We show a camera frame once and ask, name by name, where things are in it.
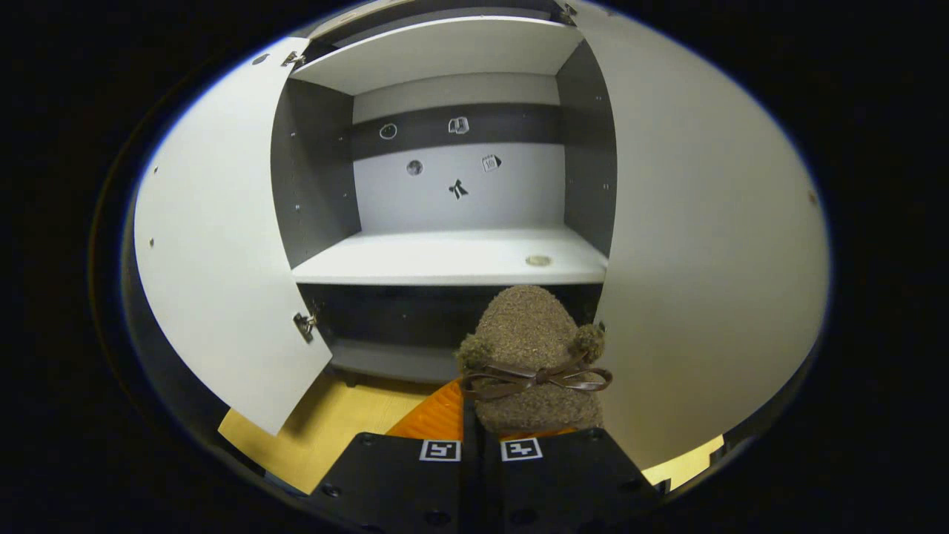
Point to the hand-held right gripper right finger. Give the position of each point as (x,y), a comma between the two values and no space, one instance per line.
(571,475)

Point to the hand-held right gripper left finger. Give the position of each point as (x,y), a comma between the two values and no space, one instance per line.
(400,482)

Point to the brown fuzzy shoe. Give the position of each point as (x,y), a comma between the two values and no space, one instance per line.
(530,334)

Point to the white grey shoe cabinet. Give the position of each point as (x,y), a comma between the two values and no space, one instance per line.
(460,252)

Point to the white cabinet door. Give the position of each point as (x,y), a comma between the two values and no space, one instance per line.
(222,259)
(704,259)

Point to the metal door hinge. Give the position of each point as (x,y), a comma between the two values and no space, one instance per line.
(568,12)
(292,58)
(304,326)

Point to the small round disc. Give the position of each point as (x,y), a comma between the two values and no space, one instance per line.
(538,260)

